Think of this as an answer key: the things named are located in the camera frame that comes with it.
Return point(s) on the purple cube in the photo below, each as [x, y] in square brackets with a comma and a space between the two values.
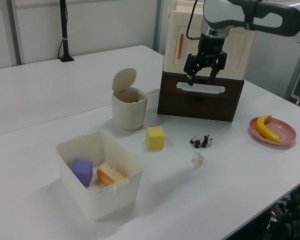
[82, 172]

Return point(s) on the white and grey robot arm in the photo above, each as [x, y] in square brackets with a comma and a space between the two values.
[270, 15]

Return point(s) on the pink plate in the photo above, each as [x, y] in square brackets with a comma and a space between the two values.
[286, 131]

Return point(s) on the yellow banana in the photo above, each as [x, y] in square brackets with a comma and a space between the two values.
[263, 128]

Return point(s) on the black pole stand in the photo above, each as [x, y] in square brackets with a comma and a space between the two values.
[64, 37]

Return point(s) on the black mesh chair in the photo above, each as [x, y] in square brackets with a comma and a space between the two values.
[295, 215]

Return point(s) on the dark brown wooden drawer box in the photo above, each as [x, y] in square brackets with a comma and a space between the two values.
[197, 105]

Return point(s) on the yellow cube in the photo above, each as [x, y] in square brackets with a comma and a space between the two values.
[155, 138]

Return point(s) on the beige trash can with lid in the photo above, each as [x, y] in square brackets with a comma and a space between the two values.
[128, 115]

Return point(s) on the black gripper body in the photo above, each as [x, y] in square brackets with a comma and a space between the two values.
[211, 50]

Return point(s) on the panda toy figure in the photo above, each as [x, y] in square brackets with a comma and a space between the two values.
[202, 141]

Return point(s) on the white plastic storage bin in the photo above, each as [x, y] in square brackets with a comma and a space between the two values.
[110, 200]

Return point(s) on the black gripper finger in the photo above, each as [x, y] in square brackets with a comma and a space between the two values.
[192, 65]
[221, 64]

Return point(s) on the cream toy cabinet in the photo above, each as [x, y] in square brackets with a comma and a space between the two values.
[237, 55]

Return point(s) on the orange sponge block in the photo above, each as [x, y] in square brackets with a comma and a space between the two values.
[108, 176]

